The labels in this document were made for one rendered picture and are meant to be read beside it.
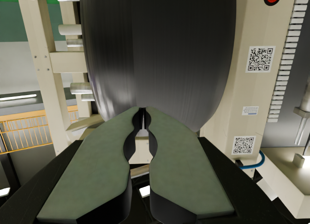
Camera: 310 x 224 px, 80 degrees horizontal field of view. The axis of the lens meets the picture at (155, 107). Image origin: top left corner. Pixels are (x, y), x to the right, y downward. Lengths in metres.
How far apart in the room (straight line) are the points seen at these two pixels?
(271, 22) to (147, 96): 0.41
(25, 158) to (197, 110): 11.03
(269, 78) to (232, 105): 0.13
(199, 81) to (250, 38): 0.28
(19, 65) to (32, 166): 4.96
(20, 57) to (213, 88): 9.42
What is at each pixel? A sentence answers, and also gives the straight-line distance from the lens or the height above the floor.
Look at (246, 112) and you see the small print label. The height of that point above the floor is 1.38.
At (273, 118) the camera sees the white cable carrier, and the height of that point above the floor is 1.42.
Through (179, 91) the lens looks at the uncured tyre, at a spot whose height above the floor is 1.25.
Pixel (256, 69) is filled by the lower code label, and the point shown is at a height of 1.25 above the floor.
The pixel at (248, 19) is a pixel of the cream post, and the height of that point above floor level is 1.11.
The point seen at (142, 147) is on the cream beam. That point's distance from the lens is 0.96.
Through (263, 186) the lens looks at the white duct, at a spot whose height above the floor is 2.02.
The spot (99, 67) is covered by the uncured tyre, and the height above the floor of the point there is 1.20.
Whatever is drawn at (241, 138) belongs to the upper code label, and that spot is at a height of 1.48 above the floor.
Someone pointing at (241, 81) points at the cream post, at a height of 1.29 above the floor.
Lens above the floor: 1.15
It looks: 22 degrees up
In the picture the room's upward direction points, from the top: 179 degrees clockwise
